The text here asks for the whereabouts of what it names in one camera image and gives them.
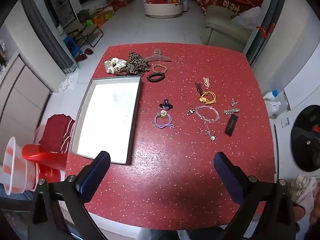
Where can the folded red garment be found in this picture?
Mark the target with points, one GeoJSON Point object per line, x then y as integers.
{"type": "Point", "coordinates": [55, 132]}

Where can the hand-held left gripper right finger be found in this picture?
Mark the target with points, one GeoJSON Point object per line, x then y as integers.
{"type": "Point", "coordinates": [230, 177]}

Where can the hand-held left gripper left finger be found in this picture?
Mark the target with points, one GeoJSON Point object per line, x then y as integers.
{"type": "Point", "coordinates": [97, 170]}

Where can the red plastic stool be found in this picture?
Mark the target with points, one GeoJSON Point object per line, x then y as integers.
{"type": "Point", "coordinates": [42, 156]}

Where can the black bunny hair clip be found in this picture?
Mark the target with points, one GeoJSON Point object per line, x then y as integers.
{"type": "Point", "coordinates": [199, 88]}

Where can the orange striped plastic cup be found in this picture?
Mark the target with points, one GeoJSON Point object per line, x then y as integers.
{"type": "Point", "coordinates": [15, 165]}

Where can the white plastic bag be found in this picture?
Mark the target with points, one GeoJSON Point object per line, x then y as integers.
{"type": "Point", "coordinates": [247, 20]}

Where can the dark purple hair claw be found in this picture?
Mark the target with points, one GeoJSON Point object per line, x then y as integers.
{"type": "Point", "coordinates": [165, 105]}

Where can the white bunny hair clip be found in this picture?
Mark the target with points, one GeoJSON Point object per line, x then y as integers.
{"type": "Point", "coordinates": [207, 83]}

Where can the black rectangular hair clip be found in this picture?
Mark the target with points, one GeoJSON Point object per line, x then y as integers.
{"type": "Point", "coordinates": [230, 125]}

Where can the white floor cloth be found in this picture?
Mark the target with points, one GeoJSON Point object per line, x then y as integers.
{"type": "Point", "coordinates": [70, 82]}

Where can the beige cabinet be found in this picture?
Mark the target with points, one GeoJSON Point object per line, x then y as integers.
{"type": "Point", "coordinates": [22, 92]}

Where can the silver rhinestone hair clip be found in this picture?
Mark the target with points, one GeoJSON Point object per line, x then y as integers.
{"type": "Point", "coordinates": [231, 111]}

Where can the round white coffee table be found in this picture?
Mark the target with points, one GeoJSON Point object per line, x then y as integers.
{"type": "Point", "coordinates": [162, 10]}

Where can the white detergent bottle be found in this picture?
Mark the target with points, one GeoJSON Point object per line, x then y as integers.
{"type": "Point", "coordinates": [275, 102]}

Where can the grey tray with white inside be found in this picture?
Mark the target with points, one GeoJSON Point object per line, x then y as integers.
{"type": "Point", "coordinates": [107, 117]}

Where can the red ribbon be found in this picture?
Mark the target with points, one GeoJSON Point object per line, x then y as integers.
{"type": "Point", "coordinates": [265, 31]}

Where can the patterned white cloth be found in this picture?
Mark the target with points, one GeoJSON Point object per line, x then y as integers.
{"type": "Point", "coordinates": [303, 187]}

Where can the blue plastic stool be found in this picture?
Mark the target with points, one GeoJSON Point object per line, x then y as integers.
{"type": "Point", "coordinates": [71, 43]}

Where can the grey curtain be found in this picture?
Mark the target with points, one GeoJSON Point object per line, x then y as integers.
{"type": "Point", "coordinates": [50, 37]}

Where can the clear hair claw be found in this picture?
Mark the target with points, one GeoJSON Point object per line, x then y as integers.
{"type": "Point", "coordinates": [157, 57]}

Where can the stack of red gift boxes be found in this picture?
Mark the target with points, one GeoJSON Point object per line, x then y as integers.
{"type": "Point", "coordinates": [120, 0]}

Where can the green leafy bundle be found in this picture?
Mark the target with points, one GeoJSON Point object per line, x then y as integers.
{"type": "Point", "coordinates": [85, 15]}

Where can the beige sofa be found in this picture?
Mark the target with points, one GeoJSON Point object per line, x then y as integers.
{"type": "Point", "coordinates": [225, 30]}

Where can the leopard print scrunchie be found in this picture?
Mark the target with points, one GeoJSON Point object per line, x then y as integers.
{"type": "Point", "coordinates": [135, 63]}

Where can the folding chair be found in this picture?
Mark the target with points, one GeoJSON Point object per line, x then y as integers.
{"type": "Point", "coordinates": [87, 31]}

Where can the red slipper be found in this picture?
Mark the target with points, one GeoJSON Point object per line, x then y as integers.
{"type": "Point", "coordinates": [88, 51]}
{"type": "Point", "coordinates": [81, 57]}

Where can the white satin scrunchie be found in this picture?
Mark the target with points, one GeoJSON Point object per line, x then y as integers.
{"type": "Point", "coordinates": [112, 63]}

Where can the silver earrings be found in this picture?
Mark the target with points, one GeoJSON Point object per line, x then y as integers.
{"type": "Point", "coordinates": [235, 102]}

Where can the white washing machine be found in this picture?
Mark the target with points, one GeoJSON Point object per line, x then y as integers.
{"type": "Point", "coordinates": [305, 140]}

